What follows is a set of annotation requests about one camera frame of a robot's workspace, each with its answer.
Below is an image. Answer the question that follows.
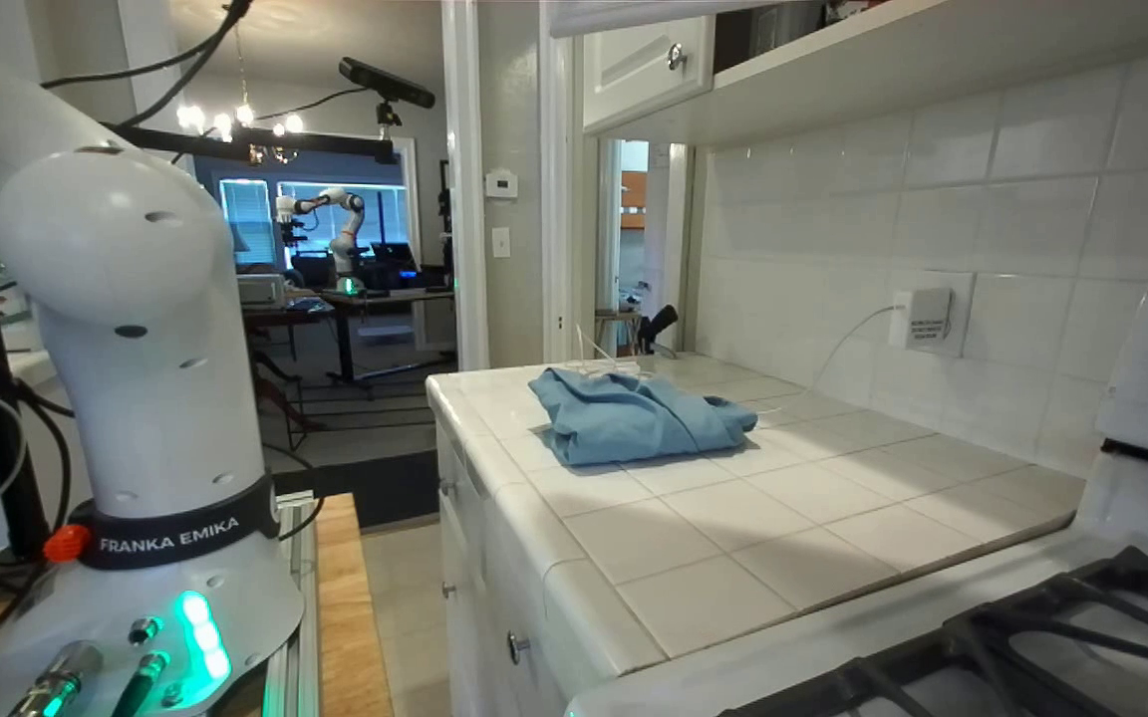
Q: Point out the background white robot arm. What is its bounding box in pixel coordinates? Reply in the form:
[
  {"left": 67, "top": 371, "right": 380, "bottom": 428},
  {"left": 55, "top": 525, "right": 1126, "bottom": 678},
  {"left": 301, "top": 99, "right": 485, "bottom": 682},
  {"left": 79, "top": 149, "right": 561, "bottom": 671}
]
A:
[{"left": 277, "top": 187, "right": 367, "bottom": 265}]

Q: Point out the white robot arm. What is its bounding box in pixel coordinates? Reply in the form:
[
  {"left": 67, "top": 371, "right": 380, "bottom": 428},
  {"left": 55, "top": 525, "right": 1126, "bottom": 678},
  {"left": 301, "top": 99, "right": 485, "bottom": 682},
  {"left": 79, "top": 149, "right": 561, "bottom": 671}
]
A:
[{"left": 0, "top": 63, "right": 302, "bottom": 717}]

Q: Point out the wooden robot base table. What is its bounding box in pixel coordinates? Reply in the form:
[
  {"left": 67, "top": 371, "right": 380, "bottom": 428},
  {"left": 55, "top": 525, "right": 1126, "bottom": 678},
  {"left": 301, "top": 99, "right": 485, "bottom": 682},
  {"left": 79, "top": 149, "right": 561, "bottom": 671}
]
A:
[{"left": 316, "top": 492, "right": 391, "bottom": 717}]

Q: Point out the white upper cabinet left door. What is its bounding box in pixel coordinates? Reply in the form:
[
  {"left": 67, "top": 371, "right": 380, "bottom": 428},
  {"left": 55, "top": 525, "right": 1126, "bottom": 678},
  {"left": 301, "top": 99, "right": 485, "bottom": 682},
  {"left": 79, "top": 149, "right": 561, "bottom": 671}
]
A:
[{"left": 581, "top": 14, "right": 712, "bottom": 130}]

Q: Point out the white lower counter cabinet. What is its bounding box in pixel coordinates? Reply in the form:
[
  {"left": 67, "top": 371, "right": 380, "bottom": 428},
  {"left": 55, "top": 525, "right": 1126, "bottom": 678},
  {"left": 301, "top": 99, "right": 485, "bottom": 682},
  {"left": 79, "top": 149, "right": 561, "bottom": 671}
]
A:
[{"left": 428, "top": 379, "right": 566, "bottom": 717}]

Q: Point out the blue folded cloth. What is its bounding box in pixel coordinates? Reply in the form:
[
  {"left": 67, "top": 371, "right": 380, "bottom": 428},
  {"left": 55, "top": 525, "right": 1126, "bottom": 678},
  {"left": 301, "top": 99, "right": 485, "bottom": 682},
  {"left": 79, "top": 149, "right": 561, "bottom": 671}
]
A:
[{"left": 529, "top": 367, "right": 759, "bottom": 469}]

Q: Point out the white gas stove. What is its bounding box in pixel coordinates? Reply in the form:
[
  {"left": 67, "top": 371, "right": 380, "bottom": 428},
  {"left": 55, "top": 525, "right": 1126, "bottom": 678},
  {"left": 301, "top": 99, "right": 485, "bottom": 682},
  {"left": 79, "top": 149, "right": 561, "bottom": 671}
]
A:
[{"left": 570, "top": 285, "right": 1148, "bottom": 717}]

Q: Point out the wall thermostat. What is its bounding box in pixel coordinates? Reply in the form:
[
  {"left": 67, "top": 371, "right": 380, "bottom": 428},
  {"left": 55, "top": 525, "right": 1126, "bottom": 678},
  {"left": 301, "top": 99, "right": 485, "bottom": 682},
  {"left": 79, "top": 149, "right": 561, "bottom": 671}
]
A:
[{"left": 485, "top": 167, "right": 518, "bottom": 197}]

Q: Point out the black overhead camera bar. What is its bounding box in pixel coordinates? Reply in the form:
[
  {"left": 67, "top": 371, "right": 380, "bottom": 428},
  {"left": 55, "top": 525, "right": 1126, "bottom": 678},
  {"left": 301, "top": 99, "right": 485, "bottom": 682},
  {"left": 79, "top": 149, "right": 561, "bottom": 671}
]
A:
[{"left": 338, "top": 55, "right": 433, "bottom": 107}]

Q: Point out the white wall outlet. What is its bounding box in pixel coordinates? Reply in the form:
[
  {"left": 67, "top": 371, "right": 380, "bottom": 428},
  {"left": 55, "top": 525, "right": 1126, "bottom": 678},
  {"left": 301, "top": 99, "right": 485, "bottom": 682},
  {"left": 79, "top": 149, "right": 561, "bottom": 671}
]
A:
[{"left": 890, "top": 270, "right": 972, "bottom": 357}]

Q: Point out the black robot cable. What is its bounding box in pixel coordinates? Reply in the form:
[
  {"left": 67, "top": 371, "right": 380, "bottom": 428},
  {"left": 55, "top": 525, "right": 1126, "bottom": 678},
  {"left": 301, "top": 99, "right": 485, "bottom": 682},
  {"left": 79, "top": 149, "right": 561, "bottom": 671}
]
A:
[{"left": 35, "top": 0, "right": 258, "bottom": 95}]

